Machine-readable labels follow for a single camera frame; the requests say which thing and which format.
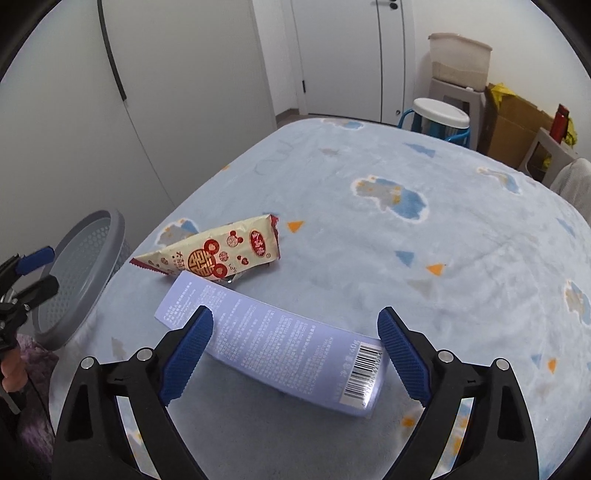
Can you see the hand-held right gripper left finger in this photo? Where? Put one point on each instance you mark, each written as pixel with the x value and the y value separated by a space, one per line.
pixel 184 360

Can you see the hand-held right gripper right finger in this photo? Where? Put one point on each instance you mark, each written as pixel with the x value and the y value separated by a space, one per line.
pixel 404 355

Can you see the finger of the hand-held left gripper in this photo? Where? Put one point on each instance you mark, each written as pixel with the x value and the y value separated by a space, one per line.
pixel 41 290
pixel 37 257

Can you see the grey perforated plastic wastebasket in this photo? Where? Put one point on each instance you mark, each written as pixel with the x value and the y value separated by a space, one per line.
pixel 87 258

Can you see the lavender cardboard box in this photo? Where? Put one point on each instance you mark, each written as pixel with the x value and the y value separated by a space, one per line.
pixel 286 350

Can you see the person's left hand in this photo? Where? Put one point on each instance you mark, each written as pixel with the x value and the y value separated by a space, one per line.
pixel 11 371

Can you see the purple fleece clothing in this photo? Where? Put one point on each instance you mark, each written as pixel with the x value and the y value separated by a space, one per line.
pixel 27 424

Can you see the red and cream snack wrapper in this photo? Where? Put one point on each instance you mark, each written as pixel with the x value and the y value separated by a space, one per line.
pixel 221 251

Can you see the white wardrobe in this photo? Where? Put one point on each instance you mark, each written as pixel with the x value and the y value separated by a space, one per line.
pixel 184 92

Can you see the blue stool with white seat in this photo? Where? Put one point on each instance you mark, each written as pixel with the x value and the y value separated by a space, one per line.
pixel 438 113

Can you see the beige knit cloth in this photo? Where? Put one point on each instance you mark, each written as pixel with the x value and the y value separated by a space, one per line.
pixel 575 177

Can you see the grey plastic stool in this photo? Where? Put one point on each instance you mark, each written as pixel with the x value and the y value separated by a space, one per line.
pixel 549 152

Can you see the brown cardboard box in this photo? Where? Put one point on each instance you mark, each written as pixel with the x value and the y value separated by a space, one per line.
pixel 517 124

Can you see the beige plastic stool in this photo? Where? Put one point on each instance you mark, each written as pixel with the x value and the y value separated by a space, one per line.
pixel 455 99

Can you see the red bottle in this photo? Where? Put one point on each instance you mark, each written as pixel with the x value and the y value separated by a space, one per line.
pixel 559 122

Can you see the yellow plastic bag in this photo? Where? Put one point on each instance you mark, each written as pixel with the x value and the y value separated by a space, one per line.
pixel 501 92

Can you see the translucent plastic storage box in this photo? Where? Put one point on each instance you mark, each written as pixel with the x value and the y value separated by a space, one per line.
pixel 459 60

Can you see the white door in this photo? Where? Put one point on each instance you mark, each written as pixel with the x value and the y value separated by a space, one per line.
pixel 341 60

